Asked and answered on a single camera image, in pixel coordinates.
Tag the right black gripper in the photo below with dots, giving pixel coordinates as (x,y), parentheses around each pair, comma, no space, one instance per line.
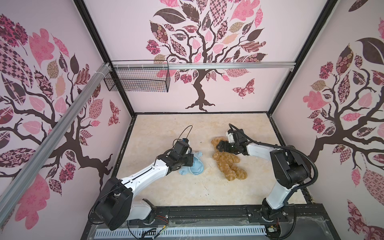
(221,143)

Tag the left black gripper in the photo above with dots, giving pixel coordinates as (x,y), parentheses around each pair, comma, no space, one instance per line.
(190,157)

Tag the brown plush teddy bear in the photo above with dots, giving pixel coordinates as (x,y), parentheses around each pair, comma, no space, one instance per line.
(227,162)

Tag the light blue fleece hoodie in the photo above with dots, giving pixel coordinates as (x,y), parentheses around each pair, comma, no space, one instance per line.
(196,169)

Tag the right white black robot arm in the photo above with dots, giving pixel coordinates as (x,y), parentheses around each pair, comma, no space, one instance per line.
(293,169)

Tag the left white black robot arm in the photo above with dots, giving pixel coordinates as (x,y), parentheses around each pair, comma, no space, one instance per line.
(116,202)

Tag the black wire mesh basket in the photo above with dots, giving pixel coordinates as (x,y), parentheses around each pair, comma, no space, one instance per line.
(139,76)

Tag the white slotted cable duct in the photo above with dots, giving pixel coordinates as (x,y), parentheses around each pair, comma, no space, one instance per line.
(174,232)

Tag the rear aluminium rail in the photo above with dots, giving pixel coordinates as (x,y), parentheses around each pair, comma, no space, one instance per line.
(203,66)

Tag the aluminium rail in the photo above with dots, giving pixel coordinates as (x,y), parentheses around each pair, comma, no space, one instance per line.
(203,66)
(23,180)

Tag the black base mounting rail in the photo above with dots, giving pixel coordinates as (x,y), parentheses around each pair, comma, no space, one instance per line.
(296,222)

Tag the left aluminium rail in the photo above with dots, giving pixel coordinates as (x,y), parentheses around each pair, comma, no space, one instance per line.
(23,180)

